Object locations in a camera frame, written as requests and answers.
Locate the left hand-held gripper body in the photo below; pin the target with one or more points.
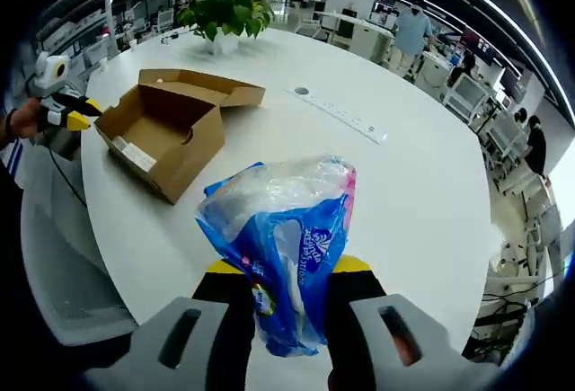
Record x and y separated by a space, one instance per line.
51 74

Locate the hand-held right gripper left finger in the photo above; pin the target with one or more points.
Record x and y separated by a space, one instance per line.
215 319

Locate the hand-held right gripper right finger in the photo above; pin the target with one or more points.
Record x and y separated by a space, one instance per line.
355 319

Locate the blue plastic tissue bag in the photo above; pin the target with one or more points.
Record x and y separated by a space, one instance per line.
278 229

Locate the brown cardboard shoe box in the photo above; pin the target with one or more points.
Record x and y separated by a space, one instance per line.
179 148

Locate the person's left hand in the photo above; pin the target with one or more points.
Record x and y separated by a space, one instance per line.
27 119

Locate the black wristband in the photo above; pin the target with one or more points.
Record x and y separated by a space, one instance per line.
10 123

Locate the small white desk stand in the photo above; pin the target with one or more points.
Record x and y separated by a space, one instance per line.
168 39

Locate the grey mesh office chair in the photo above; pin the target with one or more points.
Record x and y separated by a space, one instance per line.
67 274

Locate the green potted plant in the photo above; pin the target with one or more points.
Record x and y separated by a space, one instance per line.
229 15

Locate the white table socket strip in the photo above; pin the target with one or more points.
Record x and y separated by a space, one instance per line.
341 114

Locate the white office chair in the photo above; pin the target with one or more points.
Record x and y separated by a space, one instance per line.
467 99

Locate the white office counter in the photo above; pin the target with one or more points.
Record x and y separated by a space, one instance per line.
364 36

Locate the dark hanging display screen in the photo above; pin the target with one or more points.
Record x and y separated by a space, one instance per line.
478 42

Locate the long ceiling light strip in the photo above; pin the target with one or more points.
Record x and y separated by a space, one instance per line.
507 18

